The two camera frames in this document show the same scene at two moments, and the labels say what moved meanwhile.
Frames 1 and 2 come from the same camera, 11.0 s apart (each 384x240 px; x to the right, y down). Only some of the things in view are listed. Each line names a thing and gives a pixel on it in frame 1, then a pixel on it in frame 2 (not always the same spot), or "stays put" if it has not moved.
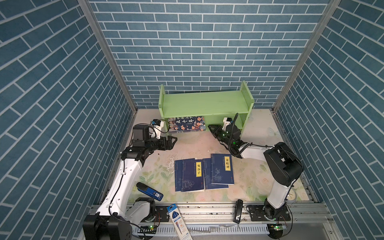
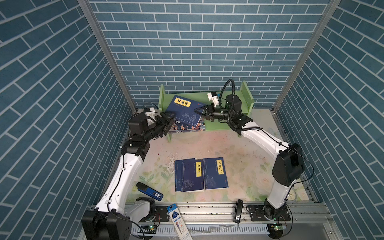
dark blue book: x=222 y=171 to x=184 y=109
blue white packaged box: x=179 y=223 stays put
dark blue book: x=207 y=172 stays put
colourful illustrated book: x=181 y=124 stays put
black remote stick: x=238 y=211 stays put
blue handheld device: x=149 y=191 stays put
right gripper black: x=218 y=129 to x=210 y=113
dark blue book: x=178 y=173 stays put
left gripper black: x=169 y=145 to x=165 y=126
